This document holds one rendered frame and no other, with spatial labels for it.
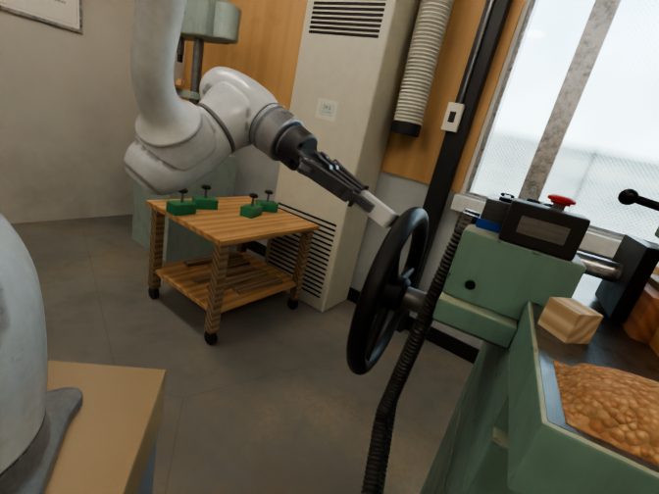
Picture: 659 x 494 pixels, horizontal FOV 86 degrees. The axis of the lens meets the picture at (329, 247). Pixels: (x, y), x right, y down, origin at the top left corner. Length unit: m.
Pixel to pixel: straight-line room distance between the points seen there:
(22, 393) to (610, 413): 0.42
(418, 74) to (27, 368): 1.82
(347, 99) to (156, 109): 1.44
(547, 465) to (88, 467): 0.41
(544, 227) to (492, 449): 0.24
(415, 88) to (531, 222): 1.51
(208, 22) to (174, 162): 1.85
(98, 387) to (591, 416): 0.51
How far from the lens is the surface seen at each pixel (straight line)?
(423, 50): 1.96
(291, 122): 0.66
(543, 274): 0.48
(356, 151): 1.88
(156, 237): 1.93
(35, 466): 0.46
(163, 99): 0.60
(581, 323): 0.41
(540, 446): 0.29
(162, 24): 0.56
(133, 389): 0.55
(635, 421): 0.30
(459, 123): 1.93
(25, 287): 0.36
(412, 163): 2.06
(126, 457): 0.49
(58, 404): 0.52
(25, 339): 0.36
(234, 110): 0.68
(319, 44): 2.12
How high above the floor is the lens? 1.04
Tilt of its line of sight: 19 degrees down
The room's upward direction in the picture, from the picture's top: 13 degrees clockwise
